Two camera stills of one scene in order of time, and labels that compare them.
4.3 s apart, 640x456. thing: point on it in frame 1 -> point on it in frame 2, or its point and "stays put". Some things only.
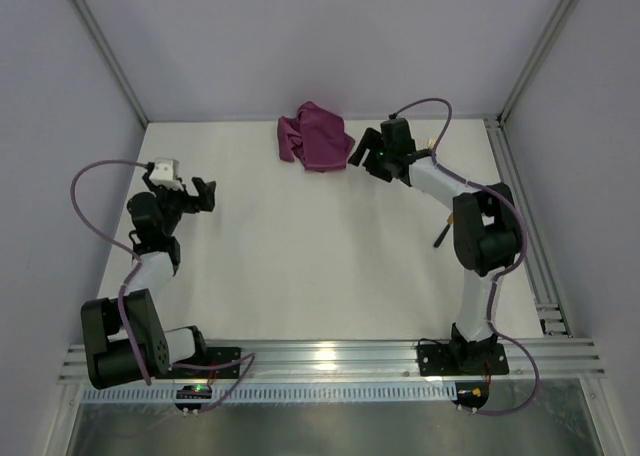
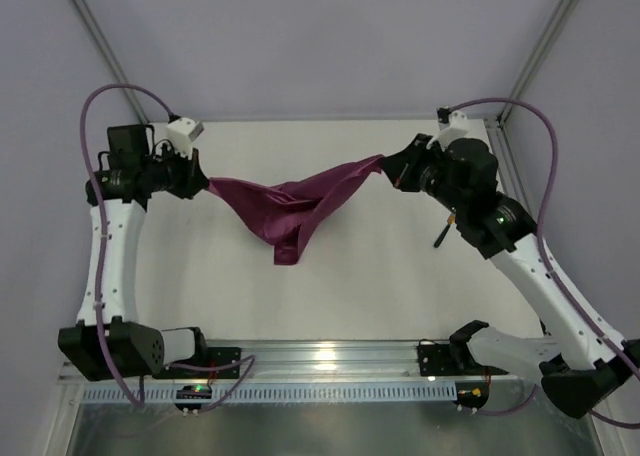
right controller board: x=471 y=394 stays put
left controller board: x=195 y=391 stays put
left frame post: x=101 y=45 stays put
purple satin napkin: x=317 y=136 -> x=285 y=214
